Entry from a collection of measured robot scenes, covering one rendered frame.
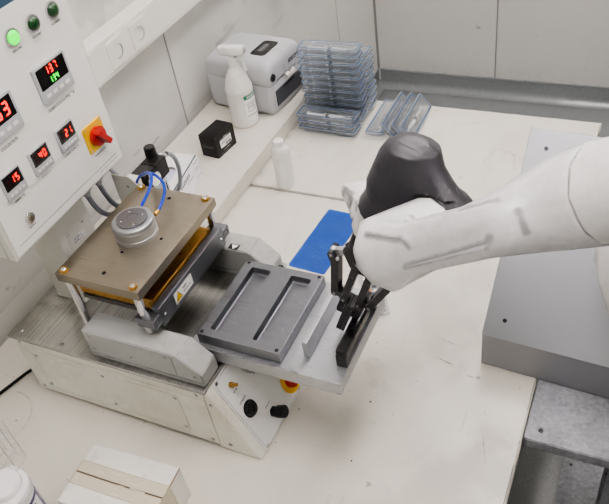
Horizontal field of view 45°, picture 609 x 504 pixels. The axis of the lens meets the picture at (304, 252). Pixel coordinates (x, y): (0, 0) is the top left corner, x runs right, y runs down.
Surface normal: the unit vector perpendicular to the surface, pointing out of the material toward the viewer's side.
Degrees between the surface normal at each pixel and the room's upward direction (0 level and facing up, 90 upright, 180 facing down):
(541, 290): 44
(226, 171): 0
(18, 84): 90
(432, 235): 74
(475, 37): 90
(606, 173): 59
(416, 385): 0
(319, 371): 0
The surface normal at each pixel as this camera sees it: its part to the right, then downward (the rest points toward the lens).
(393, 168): -0.64, 0.38
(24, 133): 0.90, 0.18
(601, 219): -0.66, 0.55
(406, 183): -0.22, 0.71
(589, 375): -0.45, 0.63
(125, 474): -0.15, -0.73
